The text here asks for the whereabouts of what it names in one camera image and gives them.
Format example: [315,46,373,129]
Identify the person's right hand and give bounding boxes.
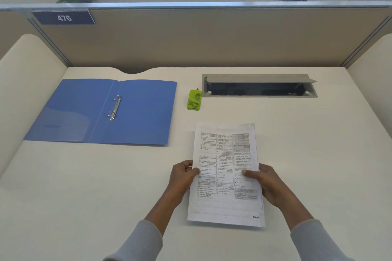
[242,164,296,209]

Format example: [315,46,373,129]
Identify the person's left hand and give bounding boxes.
[165,160,201,204]

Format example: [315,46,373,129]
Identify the printed paper sheets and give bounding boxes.
[187,122,266,228]

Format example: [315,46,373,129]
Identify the person's right forearm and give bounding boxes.
[278,195,356,261]

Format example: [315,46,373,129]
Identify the person's left forearm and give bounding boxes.
[104,192,184,261]

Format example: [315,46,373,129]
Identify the green hole punch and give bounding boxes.
[186,88,202,111]

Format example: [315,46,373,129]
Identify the beige desk partition panel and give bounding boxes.
[0,1,392,74]

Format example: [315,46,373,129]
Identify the dark blue number plate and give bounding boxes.
[31,9,96,25]

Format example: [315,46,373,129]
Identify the grey desk cable box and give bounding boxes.
[202,74,318,98]

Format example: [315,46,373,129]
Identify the metal binder ring mechanism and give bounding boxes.
[104,95,122,121]

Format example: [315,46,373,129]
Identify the blue ring binder folder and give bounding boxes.
[23,79,178,146]

